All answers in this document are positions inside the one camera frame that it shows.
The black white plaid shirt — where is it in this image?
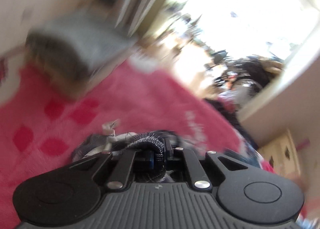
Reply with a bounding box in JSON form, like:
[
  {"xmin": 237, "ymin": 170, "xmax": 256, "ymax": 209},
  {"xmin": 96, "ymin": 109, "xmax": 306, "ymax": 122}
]
[{"xmin": 71, "ymin": 120, "xmax": 188, "ymax": 183}]

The cream bedside cabinet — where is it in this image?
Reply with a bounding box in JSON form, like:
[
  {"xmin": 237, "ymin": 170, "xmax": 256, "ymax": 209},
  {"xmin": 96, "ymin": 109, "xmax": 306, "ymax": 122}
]
[{"xmin": 258, "ymin": 130, "xmax": 301, "ymax": 179}]

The pink floral bed blanket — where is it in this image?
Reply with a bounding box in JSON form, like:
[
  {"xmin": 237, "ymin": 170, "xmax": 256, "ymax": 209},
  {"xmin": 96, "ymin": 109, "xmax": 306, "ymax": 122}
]
[{"xmin": 0, "ymin": 58, "xmax": 276, "ymax": 222}]

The black wheelchair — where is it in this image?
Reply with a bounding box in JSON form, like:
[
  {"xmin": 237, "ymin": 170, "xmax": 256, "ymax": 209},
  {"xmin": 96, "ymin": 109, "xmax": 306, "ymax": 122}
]
[{"xmin": 204, "ymin": 50, "xmax": 284, "ymax": 112}]

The folded grey garment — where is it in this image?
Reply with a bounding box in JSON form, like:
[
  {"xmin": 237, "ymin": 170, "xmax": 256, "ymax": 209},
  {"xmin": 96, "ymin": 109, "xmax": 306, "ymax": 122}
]
[{"xmin": 25, "ymin": 10, "xmax": 137, "ymax": 81}]

